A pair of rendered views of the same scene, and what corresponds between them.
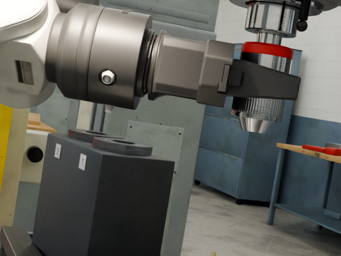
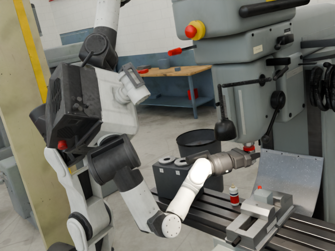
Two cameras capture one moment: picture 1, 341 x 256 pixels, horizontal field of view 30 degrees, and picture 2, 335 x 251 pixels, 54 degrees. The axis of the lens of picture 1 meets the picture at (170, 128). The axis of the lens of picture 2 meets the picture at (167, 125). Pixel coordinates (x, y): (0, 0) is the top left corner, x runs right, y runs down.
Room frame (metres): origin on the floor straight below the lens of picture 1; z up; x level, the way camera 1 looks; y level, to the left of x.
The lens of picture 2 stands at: (-0.45, 0.66, 1.80)
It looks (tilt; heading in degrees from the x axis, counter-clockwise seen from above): 17 degrees down; 339
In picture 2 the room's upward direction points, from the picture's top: 10 degrees counter-clockwise
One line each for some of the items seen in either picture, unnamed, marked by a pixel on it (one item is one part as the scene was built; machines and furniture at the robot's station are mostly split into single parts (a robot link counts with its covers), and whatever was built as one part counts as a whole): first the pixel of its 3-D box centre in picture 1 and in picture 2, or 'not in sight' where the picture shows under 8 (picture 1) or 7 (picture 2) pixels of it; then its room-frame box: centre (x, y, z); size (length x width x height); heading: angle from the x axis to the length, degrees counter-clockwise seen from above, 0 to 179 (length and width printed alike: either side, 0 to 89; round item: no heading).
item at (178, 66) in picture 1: (163, 69); (230, 161); (0.59, 0.02, 1.23); 0.13 x 0.12 x 0.10; 177
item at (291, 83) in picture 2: not in sight; (268, 86); (0.65, -0.26, 1.47); 0.24 x 0.19 x 0.26; 22
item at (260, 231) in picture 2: not in sight; (260, 213); (0.53, -0.06, 0.98); 0.35 x 0.15 x 0.11; 113
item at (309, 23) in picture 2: not in sight; (295, 31); (0.77, -0.54, 1.66); 0.80 x 0.23 x 0.20; 112
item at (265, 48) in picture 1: (267, 51); (249, 147); (0.58, -0.08, 1.26); 0.05 x 0.05 x 0.01
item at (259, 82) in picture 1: (263, 82); (253, 156); (0.55, -0.07, 1.23); 0.06 x 0.02 x 0.03; 87
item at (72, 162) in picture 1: (99, 200); (178, 177); (0.99, 0.09, 1.03); 0.22 x 0.12 x 0.20; 32
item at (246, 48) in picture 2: not in sight; (244, 42); (0.60, -0.12, 1.68); 0.34 x 0.24 x 0.10; 112
